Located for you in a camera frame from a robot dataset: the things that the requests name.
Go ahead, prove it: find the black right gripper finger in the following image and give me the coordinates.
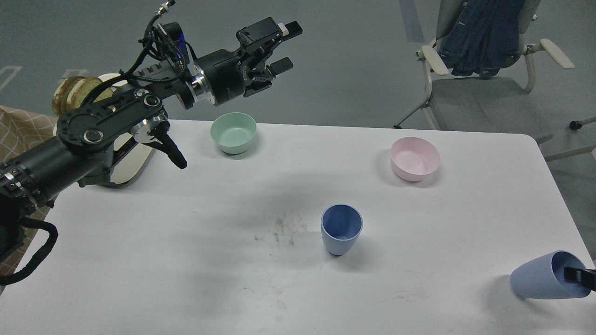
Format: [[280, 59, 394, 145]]
[[564, 267, 596, 291]]

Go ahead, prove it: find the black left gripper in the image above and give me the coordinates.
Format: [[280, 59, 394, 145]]
[[188, 20, 304, 106]]

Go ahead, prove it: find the blue cup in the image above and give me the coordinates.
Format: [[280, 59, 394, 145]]
[[321, 204, 363, 256], [510, 250, 592, 299]]

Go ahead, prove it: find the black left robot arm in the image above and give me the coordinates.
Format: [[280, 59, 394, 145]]
[[1, 0, 303, 287]]

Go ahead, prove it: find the green bowl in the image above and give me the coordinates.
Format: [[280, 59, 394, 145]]
[[210, 112, 257, 154]]

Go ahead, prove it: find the pink bowl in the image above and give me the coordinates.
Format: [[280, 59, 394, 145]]
[[390, 136, 441, 182]]

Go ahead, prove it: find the cream white toaster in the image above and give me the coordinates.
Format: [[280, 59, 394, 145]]
[[53, 72, 161, 189]]

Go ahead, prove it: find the blue denim jacket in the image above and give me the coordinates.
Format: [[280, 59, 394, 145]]
[[439, 0, 525, 78]]

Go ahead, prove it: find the grey office chair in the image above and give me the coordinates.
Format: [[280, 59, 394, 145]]
[[394, 0, 574, 145]]

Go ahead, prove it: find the front bread slice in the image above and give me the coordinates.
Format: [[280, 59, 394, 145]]
[[64, 78, 103, 112]]

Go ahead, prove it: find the bread slice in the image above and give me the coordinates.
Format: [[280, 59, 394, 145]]
[[51, 76, 85, 117], [64, 78, 103, 112]]

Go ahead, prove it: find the back bread slice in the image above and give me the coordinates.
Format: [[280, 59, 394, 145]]
[[51, 76, 85, 117]]

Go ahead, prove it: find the brown checkered cloth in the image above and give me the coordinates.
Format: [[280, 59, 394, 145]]
[[0, 106, 58, 291]]

